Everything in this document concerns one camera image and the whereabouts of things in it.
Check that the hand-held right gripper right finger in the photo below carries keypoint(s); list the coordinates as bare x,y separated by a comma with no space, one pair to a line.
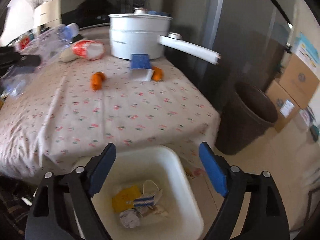
212,170

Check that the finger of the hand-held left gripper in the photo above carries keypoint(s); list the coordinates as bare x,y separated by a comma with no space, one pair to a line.
30,60

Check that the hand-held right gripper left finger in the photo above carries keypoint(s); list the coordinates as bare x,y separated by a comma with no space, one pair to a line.
100,171

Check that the clear plastic wrapper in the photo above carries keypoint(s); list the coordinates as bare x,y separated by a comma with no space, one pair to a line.
13,86

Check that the yellow packet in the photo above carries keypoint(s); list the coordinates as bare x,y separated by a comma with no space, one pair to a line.
125,197

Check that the clear plastic bottle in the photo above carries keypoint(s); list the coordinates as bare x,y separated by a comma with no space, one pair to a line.
60,33

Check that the white square plastic bin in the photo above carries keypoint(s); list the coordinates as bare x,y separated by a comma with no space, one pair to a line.
172,177

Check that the paper cup with green print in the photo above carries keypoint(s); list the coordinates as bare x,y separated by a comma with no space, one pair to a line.
150,187

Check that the blue and white carton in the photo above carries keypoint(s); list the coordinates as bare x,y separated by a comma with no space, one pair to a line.
146,201

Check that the white paper bag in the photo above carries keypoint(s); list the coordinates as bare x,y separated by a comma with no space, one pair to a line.
128,218

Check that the brown round trash can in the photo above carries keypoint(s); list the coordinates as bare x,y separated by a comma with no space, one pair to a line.
240,130

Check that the red labelled packets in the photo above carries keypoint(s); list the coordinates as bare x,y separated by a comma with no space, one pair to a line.
23,42

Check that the small white pot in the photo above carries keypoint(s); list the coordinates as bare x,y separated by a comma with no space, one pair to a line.
66,56

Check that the cream kitchen appliance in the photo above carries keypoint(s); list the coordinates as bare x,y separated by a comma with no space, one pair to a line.
46,15

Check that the red and white plastic bag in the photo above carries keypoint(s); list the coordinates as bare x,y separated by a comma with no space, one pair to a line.
85,48

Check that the floral tablecloth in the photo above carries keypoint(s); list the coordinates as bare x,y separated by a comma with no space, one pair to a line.
125,110

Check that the orange peel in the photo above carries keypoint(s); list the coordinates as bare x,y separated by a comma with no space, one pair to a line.
97,81
157,73

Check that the black microwave oven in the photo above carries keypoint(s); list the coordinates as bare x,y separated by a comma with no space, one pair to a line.
100,5

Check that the dark plaid cloth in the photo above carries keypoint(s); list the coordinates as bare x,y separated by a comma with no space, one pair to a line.
12,205

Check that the cardboard box with white label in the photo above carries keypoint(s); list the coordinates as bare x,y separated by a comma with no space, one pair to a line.
277,100

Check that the white electric pot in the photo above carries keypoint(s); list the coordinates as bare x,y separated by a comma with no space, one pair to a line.
135,40

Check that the broom with dustpan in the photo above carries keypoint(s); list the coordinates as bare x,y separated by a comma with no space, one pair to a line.
315,131

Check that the pot lid with white knob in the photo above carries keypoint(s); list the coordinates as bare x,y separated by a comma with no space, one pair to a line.
140,12

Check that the large cardboard box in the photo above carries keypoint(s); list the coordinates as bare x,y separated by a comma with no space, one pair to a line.
297,80

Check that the grey refrigerator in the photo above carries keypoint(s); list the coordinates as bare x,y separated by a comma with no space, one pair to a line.
237,42

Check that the blue round container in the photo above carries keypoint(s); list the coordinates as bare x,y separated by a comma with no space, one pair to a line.
157,13

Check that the blue and white box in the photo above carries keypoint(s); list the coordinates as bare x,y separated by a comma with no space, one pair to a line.
307,52

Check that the dark metal chair frame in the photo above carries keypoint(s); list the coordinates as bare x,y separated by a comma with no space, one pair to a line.
310,205

